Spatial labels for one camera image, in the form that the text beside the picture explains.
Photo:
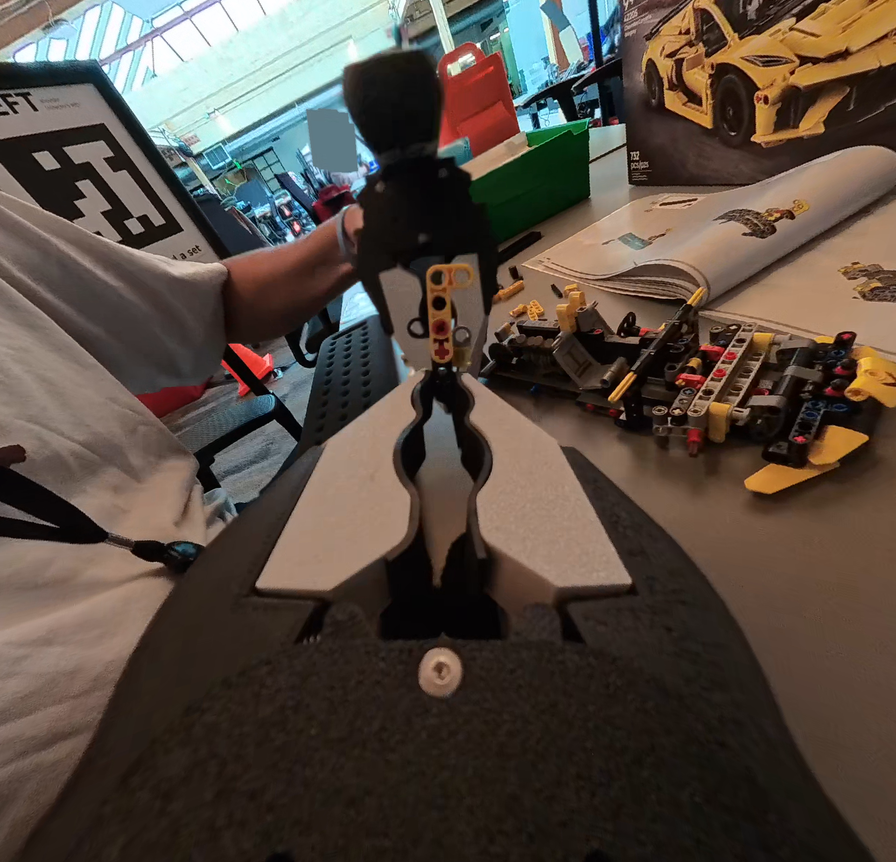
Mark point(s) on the orange traffic cone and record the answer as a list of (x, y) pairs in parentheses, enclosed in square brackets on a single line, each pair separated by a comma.
[(250, 369)]

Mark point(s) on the person's left forearm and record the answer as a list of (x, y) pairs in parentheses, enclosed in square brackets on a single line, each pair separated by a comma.
[(280, 281)]

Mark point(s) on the black lego beam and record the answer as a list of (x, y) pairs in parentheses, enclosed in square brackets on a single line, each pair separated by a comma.
[(443, 386), (519, 245)]

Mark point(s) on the yellow lego beam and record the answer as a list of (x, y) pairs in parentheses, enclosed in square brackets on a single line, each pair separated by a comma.
[(439, 302)]

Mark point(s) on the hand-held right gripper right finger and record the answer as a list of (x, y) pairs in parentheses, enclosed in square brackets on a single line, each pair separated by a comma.
[(553, 519)]

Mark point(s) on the red tote bag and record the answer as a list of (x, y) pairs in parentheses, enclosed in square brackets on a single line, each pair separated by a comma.
[(483, 106)]

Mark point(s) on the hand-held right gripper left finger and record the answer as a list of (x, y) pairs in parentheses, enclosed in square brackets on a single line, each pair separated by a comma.
[(336, 519)]

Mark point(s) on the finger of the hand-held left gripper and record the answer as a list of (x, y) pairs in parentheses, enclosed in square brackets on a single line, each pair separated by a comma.
[(406, 309), (472, 323)]

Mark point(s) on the open lego instruction booklet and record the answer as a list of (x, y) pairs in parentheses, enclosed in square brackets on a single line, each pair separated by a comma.
[(770, 197)]

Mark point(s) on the pale wristband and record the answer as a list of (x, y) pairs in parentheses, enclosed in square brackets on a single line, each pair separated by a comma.
[(346, 236)]

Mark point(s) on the lego set box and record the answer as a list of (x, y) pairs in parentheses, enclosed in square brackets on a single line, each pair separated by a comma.
[(770, 50)]

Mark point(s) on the framed black white marker sign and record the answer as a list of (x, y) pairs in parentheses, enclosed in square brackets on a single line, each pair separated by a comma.
[(91, 176)]

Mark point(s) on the green plastic bin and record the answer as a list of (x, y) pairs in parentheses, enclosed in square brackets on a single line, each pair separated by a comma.
[(539, 176)]

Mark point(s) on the black perforated office chair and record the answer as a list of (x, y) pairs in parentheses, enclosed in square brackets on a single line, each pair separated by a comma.
[(350, 379)]

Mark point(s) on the black yellow lego car chassis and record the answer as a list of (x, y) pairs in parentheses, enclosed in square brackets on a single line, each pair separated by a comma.
[(735, 379)]

